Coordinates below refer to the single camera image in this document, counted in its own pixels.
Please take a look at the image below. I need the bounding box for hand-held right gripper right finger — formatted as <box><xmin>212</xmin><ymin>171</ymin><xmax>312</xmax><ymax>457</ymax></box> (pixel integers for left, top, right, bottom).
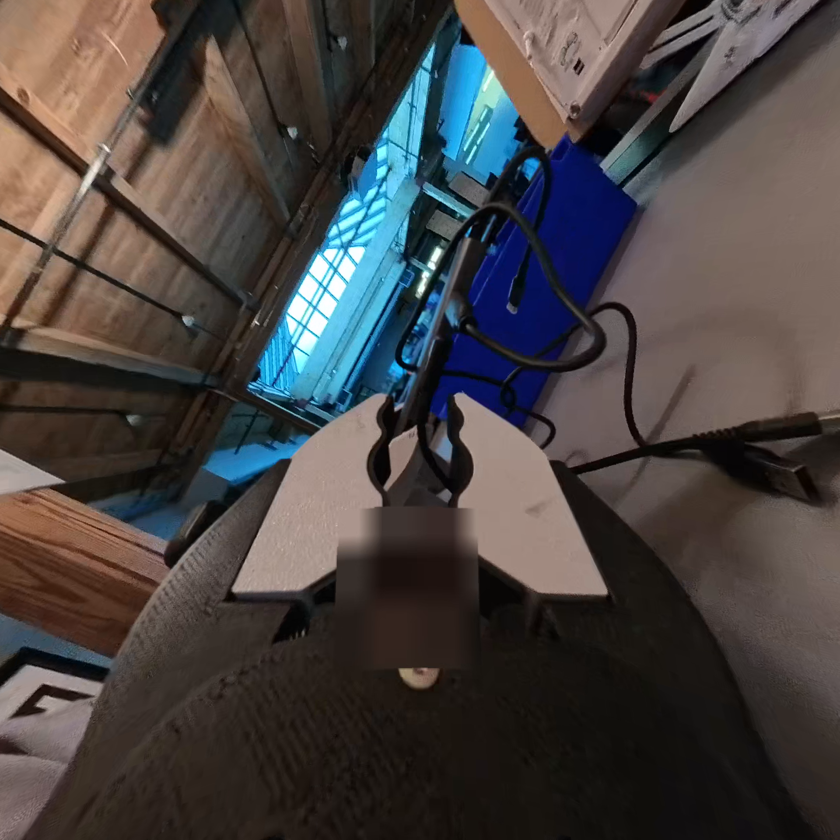
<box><xmin>446</xmin><ymin>392</ymin><xmax>611</xmax><ymax>599</ymax></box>

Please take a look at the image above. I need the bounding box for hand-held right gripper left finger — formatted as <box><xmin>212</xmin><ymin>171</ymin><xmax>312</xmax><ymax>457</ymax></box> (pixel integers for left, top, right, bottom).
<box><xmin>231</xmin><ymin>392</ymin><xmax>396</xmax><ymax>602</ymax></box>

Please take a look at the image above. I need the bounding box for black hub cable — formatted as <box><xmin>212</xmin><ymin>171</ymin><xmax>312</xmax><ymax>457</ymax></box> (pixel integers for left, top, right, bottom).
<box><xmin>453</xmin><ymin>203</ymin><xmax>606</xmax><ymax>376</ymax></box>

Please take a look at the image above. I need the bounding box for grey USB hub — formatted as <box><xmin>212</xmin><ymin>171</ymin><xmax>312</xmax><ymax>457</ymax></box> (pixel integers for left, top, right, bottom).
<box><xmin>392</xmin><ymin>220</ymin><xmax>493</xmax><ymax>508</ymax></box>

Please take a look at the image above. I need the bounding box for blue plastic bin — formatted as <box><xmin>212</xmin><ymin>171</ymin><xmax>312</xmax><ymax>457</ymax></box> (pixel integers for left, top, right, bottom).
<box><xmin>430</xmin><ymin>134</ymin><xmax>639</xmax><ymax>431</ymax></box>

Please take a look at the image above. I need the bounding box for person's left forearm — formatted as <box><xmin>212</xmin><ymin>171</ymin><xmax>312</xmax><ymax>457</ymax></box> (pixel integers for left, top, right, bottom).
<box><xmin>0</xmin><ymin>718</ymin><xmax>93</xmax><ymax>840</ymax></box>

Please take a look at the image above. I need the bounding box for grey desk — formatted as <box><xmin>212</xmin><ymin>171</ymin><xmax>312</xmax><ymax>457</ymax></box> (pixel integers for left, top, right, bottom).
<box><xmin>525</xmin><ymin>13</ymin><xmax>840</xmax><ymax>840</ymax></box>

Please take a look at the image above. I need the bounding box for black USB plug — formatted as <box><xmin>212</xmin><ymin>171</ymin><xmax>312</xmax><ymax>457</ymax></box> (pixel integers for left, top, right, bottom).
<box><xmin>567</xmin><ymin>433</ymin><xmax>823</xmax><ymax>504</ymax></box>

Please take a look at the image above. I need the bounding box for printed instruction sheet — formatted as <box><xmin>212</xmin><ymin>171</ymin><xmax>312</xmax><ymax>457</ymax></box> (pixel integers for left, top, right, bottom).
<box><xmin>489</xmin><ymin>0</ymin><xmax>689</xmax><ymax>122</ymax></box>

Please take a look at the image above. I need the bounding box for black braided USB cable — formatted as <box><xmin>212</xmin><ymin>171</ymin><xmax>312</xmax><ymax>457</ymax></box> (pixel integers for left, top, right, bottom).
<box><xmin>587</xmin><ymin>302</ymin><xmax>826</xmax><ymax>454</ymax></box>

